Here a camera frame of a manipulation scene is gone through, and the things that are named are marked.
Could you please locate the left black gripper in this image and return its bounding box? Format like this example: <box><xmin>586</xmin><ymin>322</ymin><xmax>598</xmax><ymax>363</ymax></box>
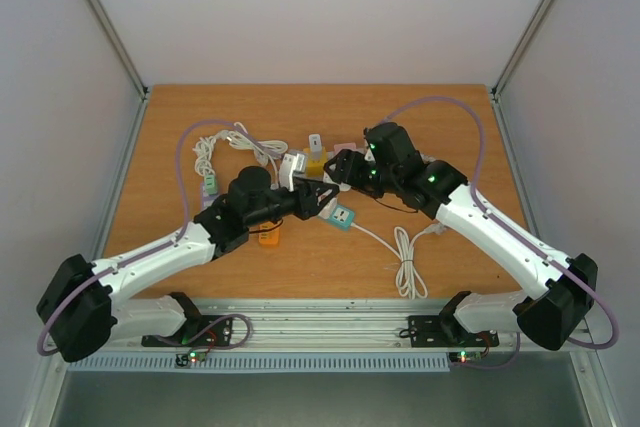
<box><xmin>247</xmin><ymin>176</ymin><xmax>337</xmax><ymax>229</ymax></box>

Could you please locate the pink cube socket adapter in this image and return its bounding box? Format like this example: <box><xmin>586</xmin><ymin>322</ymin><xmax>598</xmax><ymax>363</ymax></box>
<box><xmin>334</xmin><ymin>142</ymin><xmax>358</xmax><ymax>154</ymax></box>

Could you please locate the yellow cube socket adapter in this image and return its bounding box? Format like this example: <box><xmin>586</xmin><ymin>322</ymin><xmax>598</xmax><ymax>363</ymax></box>
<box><xmin>303</xmin><ymin>147</ymin><xmax>328</xmax><ymax>178</ymax></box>

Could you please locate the white square charger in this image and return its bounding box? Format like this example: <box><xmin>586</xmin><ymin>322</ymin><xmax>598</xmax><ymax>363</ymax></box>
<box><xmin>308</xmin><ymin>133</ymin><xmax>323</xmax><ymax>160</ymax></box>

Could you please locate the green small plug adapter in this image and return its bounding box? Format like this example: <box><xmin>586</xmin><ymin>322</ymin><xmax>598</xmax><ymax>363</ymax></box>
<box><xmin>203</xmin><ymin>171</ymin><xmax>219</xmax><ymax>196</ymax></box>

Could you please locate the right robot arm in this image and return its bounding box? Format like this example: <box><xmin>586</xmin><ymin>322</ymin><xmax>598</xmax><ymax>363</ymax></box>
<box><xmin>324</xmin><ymin>122</ymin><xmax>598</xmax><ymax>351</ymax></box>

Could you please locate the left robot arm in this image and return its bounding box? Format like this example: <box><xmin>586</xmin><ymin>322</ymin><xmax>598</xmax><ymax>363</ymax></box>
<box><xmin>36</xmin><ymin>166</ymin><xmax>339</xmax><ymax>362</ymax></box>

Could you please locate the white long power strip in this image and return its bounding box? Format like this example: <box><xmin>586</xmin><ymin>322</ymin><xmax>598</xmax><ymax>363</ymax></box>
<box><xmin>323</xmin><ymin>166</ymin><xmax>351</xmax><ymax>192</ymax></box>

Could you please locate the teal power strip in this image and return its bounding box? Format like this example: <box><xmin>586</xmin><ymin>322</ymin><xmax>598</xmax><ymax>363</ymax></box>
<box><xmin>318</xmin><ymin>204</ymin><xmax>355</xmax><ymax>231</ymax></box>

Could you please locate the orange power strip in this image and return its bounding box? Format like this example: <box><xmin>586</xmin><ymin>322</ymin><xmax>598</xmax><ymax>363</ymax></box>
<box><xmin>257</xmin><ymin>223</ymin><xmax>280</xmax><ymax>248</ymax></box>

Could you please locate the purple power strip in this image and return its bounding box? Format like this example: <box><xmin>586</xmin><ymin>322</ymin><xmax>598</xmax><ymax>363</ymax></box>
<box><xmin>200</xmin><ymin>183</ymin><xmax>218</xmax><ymax>210</ymax></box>

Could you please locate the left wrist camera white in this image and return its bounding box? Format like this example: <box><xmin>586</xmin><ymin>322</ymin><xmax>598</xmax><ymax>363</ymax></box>
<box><xmin>278</xmin><ymin>151</ymin><xmax>307</xmax><ymax>191</ymax></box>

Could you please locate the white coiled cord left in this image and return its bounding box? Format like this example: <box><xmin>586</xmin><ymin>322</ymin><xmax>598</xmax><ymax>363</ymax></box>
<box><xmin>192</xmin><ymin>121</ymin><xmax>289</xmax><ymax>178</ymax></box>

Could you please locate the white coiled cord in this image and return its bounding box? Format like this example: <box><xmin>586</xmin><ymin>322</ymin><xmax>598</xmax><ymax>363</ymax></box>
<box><xmin>192</xmin><ymin>121</ymin><xmax>289</xmax><ymax>178</ymax></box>
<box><xmin>352</xmin><ymin>220</ymin><xmax>449</xmax><ymax>300</ymax></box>

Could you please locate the white coiled cord right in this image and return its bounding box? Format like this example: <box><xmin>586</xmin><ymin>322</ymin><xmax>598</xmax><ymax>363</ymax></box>
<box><xmin>352</xmin><ymin>220</ymin><xmax>449</xmax><ymax>300</ymax></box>

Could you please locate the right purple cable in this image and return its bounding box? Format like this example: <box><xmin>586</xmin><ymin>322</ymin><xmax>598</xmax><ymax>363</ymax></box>
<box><xmin>379</xmin><ymin>95</ymin><xmax>621</xmax><ymax>371</ymax></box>

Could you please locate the purple cable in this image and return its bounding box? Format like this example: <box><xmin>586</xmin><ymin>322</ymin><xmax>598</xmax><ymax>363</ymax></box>
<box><xmin>379</xmin><ymin>95</ymin><xmax>621</xmax><ymax>371</ymax></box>
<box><xmin>36</xmin><ymin>119</ymin><xmax>286</xmax><ymax>358</ymax></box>

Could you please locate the aluminium rail frame front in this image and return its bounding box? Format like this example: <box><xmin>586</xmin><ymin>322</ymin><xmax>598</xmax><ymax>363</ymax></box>
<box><xmin>47</xmin><ymin>296</ymin><xmax>596</xmax><ymax>354</ymax></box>

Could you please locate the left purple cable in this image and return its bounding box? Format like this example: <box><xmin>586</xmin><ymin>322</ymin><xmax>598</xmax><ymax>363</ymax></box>
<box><xmin>36</xmin><ymin>119</ymin><xmax>286</xmax><ymax>358</ymax></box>

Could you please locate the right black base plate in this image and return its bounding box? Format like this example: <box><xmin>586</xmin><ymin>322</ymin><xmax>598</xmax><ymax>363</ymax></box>
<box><xmin>407</xmin><ymin>315</ymin><xmax>499</xmax><ymax>348</ymax></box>

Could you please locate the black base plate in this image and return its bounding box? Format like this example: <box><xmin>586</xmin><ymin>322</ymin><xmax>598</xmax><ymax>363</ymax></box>
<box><xmin>407</xmin><ymin>315</ymin><xmax>499</xmax><ymax>348</ymax></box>
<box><xmin>141</xmin><ymin>315</ymin><xmax>233</xmax><ymax>348</ymax></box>

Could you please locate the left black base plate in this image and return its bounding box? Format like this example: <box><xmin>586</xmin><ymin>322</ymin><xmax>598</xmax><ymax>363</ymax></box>
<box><xmin>141</xmin><ymin>315</ymin><xmax>233</xmax><ymax>348</ymax></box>

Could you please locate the grey slotted cable duct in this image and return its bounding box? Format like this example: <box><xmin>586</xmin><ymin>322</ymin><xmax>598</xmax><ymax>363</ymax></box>
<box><xmin>68</xmin><ymin>352</ymin><xmax>450</xmax><ymax>374</ymax></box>

